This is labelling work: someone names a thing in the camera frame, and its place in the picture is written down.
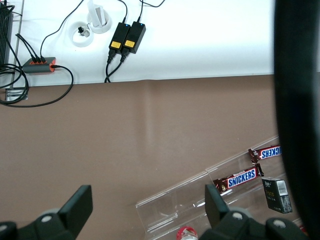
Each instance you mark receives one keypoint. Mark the black power adapter yellow label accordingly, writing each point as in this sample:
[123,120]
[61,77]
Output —
[135,37]
[119,36]

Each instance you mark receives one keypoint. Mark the silver metal bracket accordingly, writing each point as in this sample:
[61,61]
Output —
[15,93]

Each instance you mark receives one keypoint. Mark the brown table mat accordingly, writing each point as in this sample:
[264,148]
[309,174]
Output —
[125,140]

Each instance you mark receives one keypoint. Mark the blurry black robot arm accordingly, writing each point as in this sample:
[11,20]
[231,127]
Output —
[297,100]

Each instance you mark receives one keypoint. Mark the small red packet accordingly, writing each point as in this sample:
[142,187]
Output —
[302,227]

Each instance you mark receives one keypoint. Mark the small black barcode box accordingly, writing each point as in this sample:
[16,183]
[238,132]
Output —
[276,195]

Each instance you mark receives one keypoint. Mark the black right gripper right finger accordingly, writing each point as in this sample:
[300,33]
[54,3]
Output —
[220,217]

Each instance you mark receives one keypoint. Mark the small black clip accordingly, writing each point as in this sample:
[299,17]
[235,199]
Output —
[81,30]

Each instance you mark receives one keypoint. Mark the black finned computer box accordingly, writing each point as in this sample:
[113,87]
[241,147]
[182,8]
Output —
[5,37]

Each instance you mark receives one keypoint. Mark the Snickers chocolate bar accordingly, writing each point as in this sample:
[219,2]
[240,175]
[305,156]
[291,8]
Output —
[268,152]
[241,177]

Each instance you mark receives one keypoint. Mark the grey orange USB hub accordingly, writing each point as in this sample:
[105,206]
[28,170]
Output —
[38,66]

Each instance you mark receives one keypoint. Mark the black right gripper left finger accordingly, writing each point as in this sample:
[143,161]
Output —
[72,210]

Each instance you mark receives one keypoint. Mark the clear acrylic display stand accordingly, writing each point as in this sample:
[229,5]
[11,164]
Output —
[180,205]

